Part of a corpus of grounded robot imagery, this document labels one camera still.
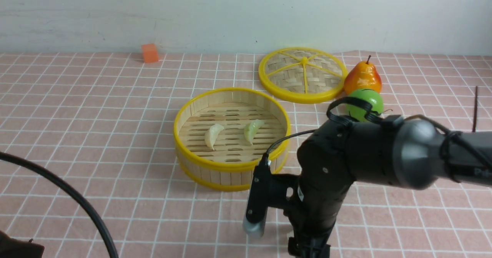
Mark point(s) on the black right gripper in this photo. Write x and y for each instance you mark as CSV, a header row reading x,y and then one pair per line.
x,y
311,203

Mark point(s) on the greenish dumpling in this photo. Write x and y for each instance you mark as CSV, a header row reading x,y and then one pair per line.
x,y
251,130

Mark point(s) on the white dumpling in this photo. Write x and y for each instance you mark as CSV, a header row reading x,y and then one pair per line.
x,y
212,134

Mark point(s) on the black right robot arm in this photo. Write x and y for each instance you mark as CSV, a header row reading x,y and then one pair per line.
x,y
409,154

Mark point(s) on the bamboo steamer tray yellow rim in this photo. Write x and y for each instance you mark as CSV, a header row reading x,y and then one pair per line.
x,y
230,166

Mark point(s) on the woven steamer lid yellow rim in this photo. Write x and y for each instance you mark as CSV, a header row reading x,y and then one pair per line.
x,y
302,75

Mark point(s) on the green toy apple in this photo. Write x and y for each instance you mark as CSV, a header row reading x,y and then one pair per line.
x,y
370,96

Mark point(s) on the orange yellow toy pear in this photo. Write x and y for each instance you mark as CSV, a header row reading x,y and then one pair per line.
x,y
363,76

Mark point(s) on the orange foam cube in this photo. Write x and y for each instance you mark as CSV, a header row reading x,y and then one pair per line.
x,y
149,53

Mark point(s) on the pink checkered tablecloth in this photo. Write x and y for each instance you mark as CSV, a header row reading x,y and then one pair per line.
x,y
103,122

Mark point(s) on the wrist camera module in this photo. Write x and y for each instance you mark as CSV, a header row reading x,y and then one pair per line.
x,y
258,200

